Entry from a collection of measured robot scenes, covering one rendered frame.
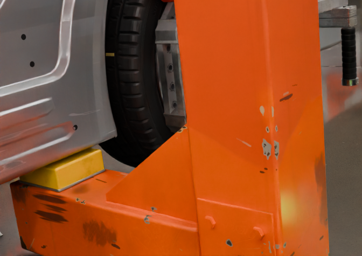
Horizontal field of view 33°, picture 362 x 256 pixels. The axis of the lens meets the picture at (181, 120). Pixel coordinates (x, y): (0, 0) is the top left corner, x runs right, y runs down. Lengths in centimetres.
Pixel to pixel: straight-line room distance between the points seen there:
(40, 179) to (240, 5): 64
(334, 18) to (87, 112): 68
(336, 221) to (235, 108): 175
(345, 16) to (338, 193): 141
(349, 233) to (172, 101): 128
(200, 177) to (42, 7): 49
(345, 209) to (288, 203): 179
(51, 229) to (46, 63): 35
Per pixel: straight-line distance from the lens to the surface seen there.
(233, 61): 87
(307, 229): 100
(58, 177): 127
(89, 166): 132
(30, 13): 123
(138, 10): 139
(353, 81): 162
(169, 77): 140
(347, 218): 264
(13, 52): 120
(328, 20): 161
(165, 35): 136
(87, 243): 124
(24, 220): 139
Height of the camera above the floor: 112
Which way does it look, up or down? 15 degrees down
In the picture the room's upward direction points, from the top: 6 degrees counter-clockwise
